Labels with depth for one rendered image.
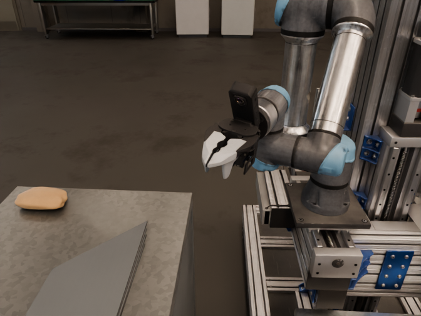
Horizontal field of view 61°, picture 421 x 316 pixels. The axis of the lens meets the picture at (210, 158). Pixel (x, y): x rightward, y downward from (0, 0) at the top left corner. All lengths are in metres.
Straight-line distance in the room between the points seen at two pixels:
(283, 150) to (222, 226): 1.91
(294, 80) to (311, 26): 0.15
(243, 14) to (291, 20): 8.26
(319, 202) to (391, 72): 0.45
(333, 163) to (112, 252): 0.58
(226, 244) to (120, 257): 1.65
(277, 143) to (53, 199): 0.71
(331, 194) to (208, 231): 1.61
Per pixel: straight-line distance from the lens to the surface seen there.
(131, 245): 0.98
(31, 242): 1.12
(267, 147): 0.83
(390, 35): 1.20
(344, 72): 0.88
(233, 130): 0.64
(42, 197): 1.22
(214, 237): 2.59
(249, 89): 0.62
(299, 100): 1.05
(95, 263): 0.96
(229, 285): 2.30
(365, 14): 0.95
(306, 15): 0.98
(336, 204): 1.15
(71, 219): 1.15
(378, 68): 1.22
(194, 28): 9.33
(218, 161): 0.57
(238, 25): 9.28
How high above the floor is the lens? 1.73
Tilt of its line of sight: 29 degrees down
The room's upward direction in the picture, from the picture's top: straight up
